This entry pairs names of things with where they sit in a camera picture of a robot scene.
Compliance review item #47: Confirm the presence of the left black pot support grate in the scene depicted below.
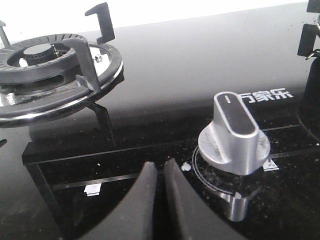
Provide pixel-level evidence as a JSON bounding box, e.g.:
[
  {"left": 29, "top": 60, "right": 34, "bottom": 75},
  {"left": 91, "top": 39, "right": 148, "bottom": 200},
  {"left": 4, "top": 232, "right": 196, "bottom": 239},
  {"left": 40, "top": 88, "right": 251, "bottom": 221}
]
[{"left": 0, "top": 2, "right": 124, "bottom": 128}]

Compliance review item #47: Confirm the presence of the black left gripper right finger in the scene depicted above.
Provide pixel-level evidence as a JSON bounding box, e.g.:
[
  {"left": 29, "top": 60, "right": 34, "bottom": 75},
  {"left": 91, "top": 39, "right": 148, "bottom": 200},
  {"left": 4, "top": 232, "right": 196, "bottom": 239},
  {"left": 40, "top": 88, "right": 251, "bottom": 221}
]
[{"left": 164, "top": 159, "right": 245, "bottom": 240}]

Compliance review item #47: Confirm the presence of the black left gas burner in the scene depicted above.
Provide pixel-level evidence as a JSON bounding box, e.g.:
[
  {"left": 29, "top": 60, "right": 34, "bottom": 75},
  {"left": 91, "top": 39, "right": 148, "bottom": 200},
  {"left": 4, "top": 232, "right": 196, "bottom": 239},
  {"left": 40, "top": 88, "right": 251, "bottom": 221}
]
[{"left": 0, "top": 33, "right": 85, "bottom": 85}]

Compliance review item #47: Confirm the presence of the silver stove control knob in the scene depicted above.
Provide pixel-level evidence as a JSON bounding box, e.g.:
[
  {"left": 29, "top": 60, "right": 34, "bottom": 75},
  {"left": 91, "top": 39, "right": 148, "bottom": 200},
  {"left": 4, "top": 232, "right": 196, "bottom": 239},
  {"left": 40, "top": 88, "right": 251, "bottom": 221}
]
[{"left": 198, "top": 91, "right": 271, "bottom": 176}]

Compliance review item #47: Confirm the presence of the black glass gas hob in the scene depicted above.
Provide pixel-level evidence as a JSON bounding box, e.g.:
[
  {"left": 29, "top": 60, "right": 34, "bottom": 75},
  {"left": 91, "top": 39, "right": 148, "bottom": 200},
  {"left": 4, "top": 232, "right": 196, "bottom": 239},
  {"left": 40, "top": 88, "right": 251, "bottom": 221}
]
[{"left": 0, "top": 2, "right": 320, "bottom": 240}]

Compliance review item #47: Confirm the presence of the black pot support grate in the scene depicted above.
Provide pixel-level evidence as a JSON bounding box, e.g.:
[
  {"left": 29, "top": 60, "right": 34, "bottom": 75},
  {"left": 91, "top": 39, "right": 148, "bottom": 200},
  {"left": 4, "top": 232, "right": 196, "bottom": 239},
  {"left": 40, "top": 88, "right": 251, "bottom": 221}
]
[
  {"left": 0, "top": 2, "right": 124, "bottom": 128},
  {"left": 297, "top": 0, "right": 320, "bottom": 60}
]

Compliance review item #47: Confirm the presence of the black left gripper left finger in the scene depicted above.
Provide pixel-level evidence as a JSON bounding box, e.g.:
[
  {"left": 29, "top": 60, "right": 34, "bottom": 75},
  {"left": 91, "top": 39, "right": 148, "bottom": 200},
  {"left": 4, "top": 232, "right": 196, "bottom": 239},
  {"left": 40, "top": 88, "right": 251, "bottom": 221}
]
[{"left": 81, "top": 162, "right": 157, "bottom": 240}]

